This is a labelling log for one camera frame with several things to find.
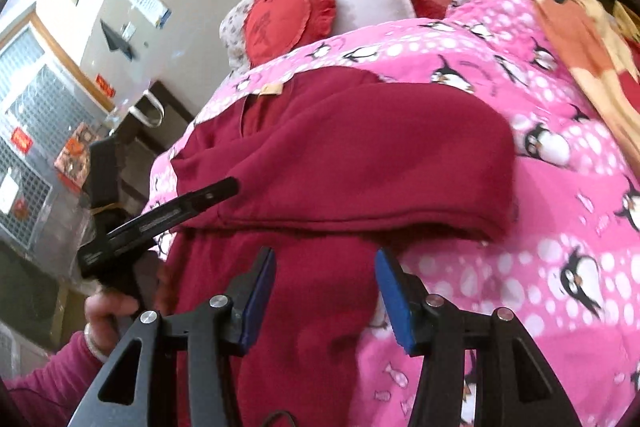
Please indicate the orange printed blanket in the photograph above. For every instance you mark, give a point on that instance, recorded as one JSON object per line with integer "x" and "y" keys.
{"x": 575, "y": 37}

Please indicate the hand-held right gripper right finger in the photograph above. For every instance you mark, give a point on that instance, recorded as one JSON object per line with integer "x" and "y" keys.
{"x": 395, "y": 302}

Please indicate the wood-framed mesh window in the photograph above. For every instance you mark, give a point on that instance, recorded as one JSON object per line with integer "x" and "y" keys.
{"x": 45, "y": 107}

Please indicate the pink penguin print blanket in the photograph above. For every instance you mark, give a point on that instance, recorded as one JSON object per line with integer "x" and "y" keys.
{"x": 525, "y": 257}

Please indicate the person's left hand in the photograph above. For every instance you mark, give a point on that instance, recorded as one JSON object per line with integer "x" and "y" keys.
{"x": 102, "y": 311}

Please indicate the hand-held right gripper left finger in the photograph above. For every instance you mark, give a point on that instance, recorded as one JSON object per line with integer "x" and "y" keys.
{"x": 257, "y": 302}

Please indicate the person's left forearm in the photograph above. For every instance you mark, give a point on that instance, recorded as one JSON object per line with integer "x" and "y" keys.
{"x": 45, "y": 387}

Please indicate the red wall label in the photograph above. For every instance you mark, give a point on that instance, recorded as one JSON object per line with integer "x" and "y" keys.
{"x": 105, "y": 87}

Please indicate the dark wooden nightstand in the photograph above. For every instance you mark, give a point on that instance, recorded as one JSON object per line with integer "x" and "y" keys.
{"x": 135, "y": 142}

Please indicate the dark red fleece garment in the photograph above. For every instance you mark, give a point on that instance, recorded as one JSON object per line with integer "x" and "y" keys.
{"x": 325, "y": 157}

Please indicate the orange printed box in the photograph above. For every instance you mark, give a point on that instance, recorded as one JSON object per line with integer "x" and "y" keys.
{"x": 75, "y": 154}

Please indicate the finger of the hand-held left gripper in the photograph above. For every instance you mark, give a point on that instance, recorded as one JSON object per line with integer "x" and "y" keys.
{"x": 210, "y": 196}

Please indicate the black wall bracket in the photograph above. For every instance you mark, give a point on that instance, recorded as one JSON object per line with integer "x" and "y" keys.
{"x": 117, "y": 41}

